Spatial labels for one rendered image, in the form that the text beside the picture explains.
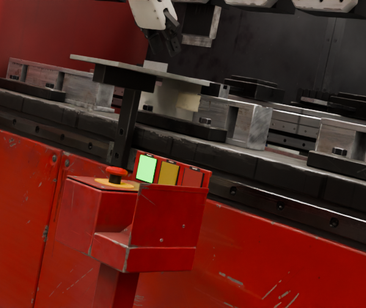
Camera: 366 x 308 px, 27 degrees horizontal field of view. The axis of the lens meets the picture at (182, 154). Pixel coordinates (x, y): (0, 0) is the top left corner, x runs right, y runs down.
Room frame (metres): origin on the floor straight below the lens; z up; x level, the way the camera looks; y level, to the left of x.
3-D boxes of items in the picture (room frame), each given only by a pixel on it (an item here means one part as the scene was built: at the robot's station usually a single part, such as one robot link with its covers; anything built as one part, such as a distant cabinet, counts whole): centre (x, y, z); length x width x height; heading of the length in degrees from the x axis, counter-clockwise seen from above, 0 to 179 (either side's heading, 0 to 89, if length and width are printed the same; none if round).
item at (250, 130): (1.78, -0.02, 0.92); 0.39 x 0.06 x 0.10; 43
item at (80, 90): (2.22, 0.39, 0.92); 0.50 x 0.06 x 0.10; 43
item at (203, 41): (1.82, 0.02, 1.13); 0.10 x 0.02 x 0.10; 43
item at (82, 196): (1.34, 0.07, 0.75); 0.20 x 0.16 x 0.18; 45
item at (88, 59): (1.72, 0.13, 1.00); 0.26 x 0.18 x 0.01; 133
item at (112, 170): (1.37, 0.11, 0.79); 0.04 x 0.04 x 0.04
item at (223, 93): (1.80, 0.00, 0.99); 0.20 x 0.03 x 0.03; 43
